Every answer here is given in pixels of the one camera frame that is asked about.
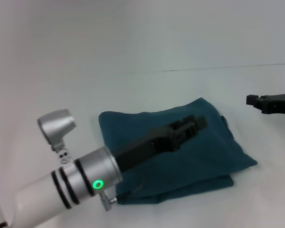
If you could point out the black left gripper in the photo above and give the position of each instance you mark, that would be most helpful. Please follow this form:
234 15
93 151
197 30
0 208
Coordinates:
145 147

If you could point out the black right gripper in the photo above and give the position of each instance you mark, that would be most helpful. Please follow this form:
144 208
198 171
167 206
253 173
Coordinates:
279 104

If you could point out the blue teal shirt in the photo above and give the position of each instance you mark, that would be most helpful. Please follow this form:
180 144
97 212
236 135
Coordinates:
192 154

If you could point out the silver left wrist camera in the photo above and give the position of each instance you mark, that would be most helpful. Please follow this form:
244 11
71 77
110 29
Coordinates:
57 126

